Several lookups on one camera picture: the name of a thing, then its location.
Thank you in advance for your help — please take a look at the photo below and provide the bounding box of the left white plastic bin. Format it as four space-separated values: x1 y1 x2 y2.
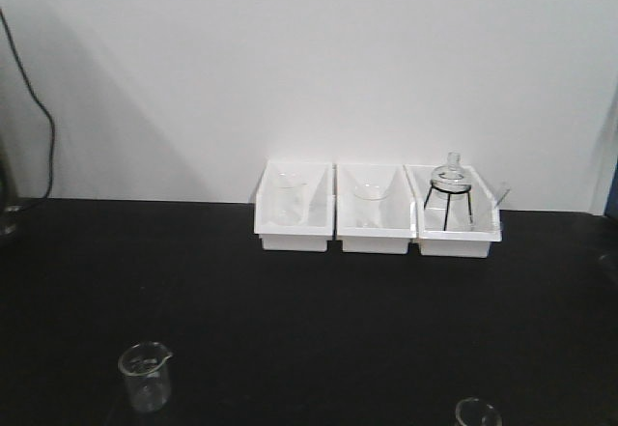
254 159 335 252

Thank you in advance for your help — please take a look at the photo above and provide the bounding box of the white plastic bin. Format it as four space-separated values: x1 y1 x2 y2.
336 163 417 255
254 159 335 252
405 164 502 258

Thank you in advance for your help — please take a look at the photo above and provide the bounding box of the glass beaker in left bin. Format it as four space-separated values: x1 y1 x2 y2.
271 171 307 226

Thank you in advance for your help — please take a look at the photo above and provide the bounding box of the glass flask in middle bin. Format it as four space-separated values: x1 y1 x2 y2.
352 183 391 228

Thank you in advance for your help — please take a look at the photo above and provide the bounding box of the middle white plastic bin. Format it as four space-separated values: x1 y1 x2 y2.
336 163 417 255

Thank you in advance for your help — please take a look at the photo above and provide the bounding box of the round glass flask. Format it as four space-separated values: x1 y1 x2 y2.
430 152 472 194

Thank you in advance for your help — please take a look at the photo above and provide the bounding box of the right white plastic bin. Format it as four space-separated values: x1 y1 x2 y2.
405 164 502 258

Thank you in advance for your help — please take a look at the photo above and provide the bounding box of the glass beaker on table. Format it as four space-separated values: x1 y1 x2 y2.
117 341 173 413

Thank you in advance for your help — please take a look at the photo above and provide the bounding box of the black cable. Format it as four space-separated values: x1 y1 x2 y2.
0 6 57 201

